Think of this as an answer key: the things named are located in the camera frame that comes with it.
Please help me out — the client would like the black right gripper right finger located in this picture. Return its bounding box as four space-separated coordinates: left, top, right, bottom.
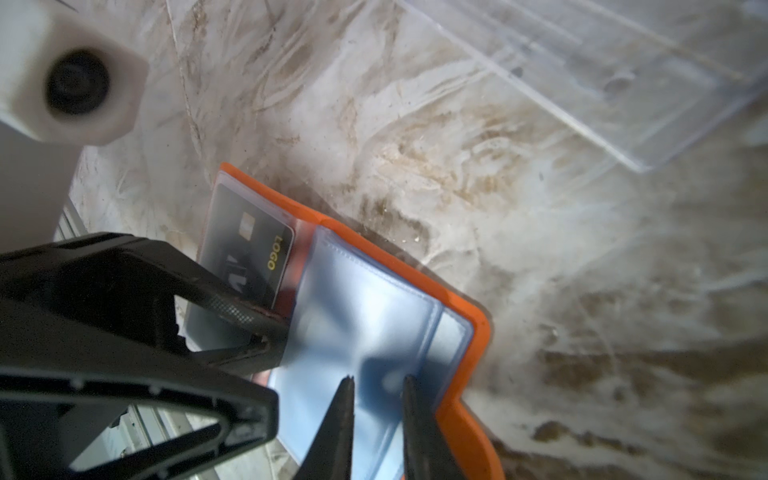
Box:
402 375 465 480

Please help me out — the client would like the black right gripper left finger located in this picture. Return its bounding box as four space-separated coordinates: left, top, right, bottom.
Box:
293 376 355 480

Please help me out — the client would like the orange card holder wallet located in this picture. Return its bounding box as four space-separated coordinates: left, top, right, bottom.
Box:
214 164 503 479

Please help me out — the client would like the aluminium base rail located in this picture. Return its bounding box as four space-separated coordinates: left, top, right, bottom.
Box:
53 197 223 480

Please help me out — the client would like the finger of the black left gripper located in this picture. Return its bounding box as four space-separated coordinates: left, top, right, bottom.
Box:
1 300 279 479
1 232 289 375

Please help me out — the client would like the black card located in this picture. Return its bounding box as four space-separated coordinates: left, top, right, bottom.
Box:
199 183 295 308

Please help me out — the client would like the clear acrylic card stand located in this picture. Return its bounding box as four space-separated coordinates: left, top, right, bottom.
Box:
406 1 767 172

